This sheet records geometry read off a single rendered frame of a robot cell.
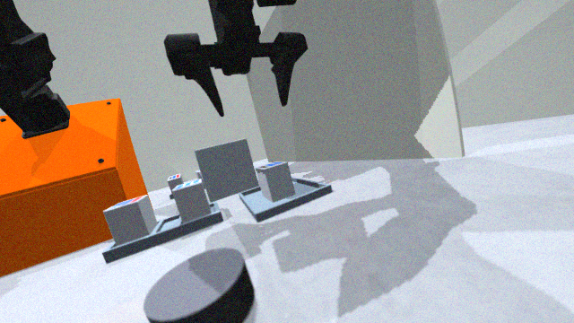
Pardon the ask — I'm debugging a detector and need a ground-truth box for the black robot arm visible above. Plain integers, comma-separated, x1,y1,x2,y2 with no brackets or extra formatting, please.
0,0,252,139

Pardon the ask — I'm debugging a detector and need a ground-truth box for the light blue square tray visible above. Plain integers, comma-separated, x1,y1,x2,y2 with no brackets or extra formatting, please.
239,177,333,223

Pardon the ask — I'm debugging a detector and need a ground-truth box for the grey cylinder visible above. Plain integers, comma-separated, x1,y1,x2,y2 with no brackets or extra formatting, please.
143,248,256,323

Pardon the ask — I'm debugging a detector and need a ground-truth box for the white flat panel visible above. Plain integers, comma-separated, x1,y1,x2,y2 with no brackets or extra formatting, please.
247,0,465,162

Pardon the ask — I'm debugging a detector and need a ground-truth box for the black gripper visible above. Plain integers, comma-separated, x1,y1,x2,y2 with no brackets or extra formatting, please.
163,0,308,117

